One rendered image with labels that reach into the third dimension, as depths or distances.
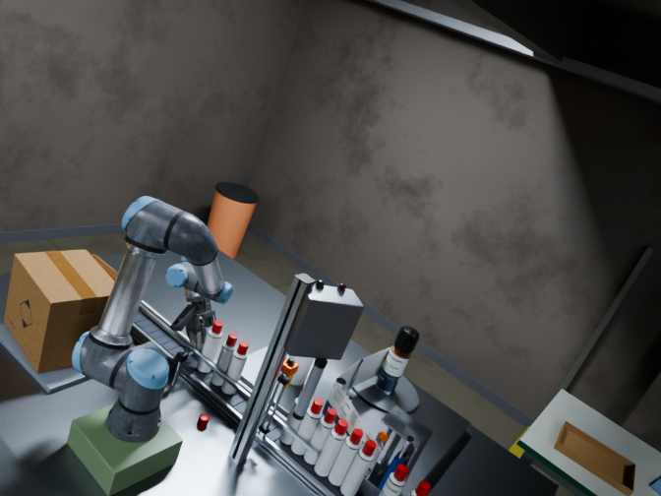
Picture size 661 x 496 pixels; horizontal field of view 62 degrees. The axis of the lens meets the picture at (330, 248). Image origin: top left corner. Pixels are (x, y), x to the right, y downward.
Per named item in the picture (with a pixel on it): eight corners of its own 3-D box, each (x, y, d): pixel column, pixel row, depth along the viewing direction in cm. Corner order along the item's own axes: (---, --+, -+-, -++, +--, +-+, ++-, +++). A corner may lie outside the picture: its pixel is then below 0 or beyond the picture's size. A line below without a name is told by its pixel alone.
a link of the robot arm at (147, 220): (107, 396, 150) (178, 211, 145) (60, 373, 152) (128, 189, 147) (129, 383, 162) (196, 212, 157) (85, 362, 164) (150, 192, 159)
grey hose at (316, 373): (306, 417, 166) (330, 361, 158) (299, 421, 163) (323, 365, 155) (297, 409, 167) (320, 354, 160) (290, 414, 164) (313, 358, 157)
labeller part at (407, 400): (429, 397, 236) (430, 395, 236) (397, 425, 211) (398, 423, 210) (371, 356, 249) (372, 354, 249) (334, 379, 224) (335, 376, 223)
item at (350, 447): (345, 481, 175) (369, 433, 168) (336, 489, 171) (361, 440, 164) (332, 470, 177) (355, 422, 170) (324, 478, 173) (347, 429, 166)
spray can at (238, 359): (237, 392, 195) (255, 345, 188) (227, 398, 191) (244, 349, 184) (227, 384, 198) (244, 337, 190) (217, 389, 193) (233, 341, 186)
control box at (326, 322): (341, 360, 161) (365, 306, 154) (287, 356, 153) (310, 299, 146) (330, 340, 169) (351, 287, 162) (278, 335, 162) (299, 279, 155)
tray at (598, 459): (631, 469, 256) (635, 464, 255) (629, 497, 236) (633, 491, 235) (562, 426, 270) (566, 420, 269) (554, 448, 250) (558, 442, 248)
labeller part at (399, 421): (432, 433, 170) (433, 431, 170) (417, 449, 161) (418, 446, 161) (395, 406, 176) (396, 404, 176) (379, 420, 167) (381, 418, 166)
